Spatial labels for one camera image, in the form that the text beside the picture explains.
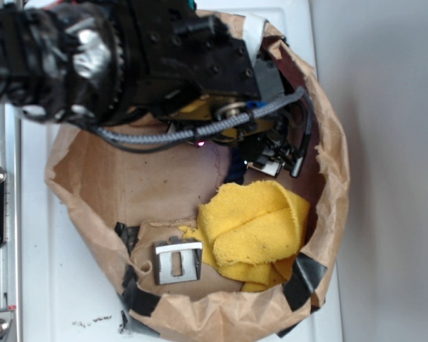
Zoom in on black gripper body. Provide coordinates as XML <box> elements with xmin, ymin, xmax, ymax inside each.
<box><xmin>117</xmin><ymin>1</ymin><xmax>286</xmax><ymax>150</ymax></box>

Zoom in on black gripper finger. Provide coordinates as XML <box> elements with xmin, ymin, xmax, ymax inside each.
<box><xmin>245</xmin><ymin>133</ymin><xmax>305</xmax><ymax>178</ymax></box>

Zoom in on dark blue rope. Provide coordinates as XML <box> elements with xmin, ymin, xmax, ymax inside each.
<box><xmin>226</xmin><ymin>146</ymin><xmax>248</xmax><ymax>186</ymax></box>

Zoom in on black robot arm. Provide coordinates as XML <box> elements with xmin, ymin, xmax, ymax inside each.
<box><xmin>0</xmin><ymin>1</ymin><xmax>312</xmax><ymax>177</ymax></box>

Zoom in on yellow cloth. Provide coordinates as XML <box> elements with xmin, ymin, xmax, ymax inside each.
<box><xmin>179</xmin><ymin>181</ymin><xmax>310</xmax><ymax>292</ymax></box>

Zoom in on grey braided cable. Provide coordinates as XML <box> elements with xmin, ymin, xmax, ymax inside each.
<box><xmin>92</xmin><ymin>87</ymin><xmax>317</xmax><ymax>155</ymax></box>

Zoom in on silver metal bracket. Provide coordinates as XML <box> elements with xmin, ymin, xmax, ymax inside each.
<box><xmin>154</xmin><ymin>236</ymin><xmax>203</xmax><ymax>285</ymax></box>

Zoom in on aluminium frame rail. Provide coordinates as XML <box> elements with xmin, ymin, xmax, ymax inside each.
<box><xmin>0</xmin><ymin>104</ymin><xmax>22</xmax><ymax>341</ymax></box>

